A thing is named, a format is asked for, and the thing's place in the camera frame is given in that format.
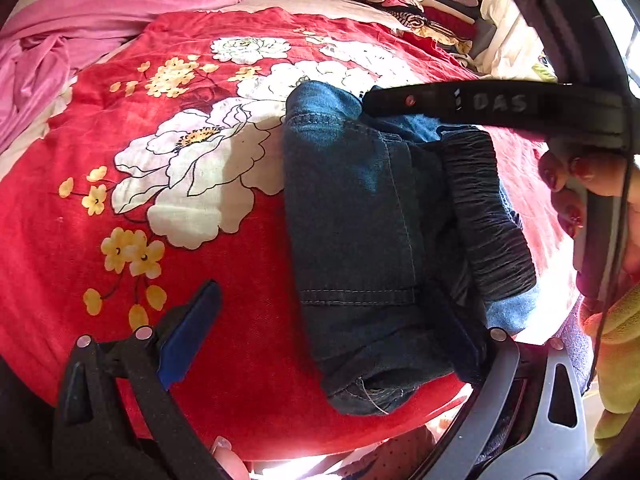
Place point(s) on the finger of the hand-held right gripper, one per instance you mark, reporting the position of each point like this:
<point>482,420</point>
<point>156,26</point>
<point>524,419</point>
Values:
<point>407,102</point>

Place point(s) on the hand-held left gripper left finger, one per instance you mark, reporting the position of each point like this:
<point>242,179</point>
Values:
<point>187,330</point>

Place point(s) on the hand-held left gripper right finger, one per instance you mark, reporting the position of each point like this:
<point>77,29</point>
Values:
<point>462,340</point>

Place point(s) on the blue denim pants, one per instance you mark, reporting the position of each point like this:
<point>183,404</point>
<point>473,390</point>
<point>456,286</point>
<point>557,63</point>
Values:
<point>350,220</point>

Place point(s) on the person's right forearm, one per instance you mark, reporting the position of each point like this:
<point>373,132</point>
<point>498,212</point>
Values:
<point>620,350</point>

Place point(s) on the person's right hand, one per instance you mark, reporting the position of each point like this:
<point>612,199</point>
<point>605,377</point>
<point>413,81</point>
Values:
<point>600,175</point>

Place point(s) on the person's left hand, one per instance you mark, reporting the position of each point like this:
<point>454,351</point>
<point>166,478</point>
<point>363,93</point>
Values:
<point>230,460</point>

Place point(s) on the red floral blanket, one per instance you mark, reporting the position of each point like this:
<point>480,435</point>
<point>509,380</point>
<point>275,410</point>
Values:
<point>225,270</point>

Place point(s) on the cream curtain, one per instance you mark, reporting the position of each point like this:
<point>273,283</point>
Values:
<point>515,35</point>

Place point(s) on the stack of folded clothes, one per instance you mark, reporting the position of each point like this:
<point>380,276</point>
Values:
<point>440,10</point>

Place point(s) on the bed with beige sheet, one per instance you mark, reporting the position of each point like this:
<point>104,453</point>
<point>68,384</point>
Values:
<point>35,132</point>

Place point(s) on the pink cloth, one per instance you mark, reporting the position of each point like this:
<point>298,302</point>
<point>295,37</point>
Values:
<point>100,5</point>

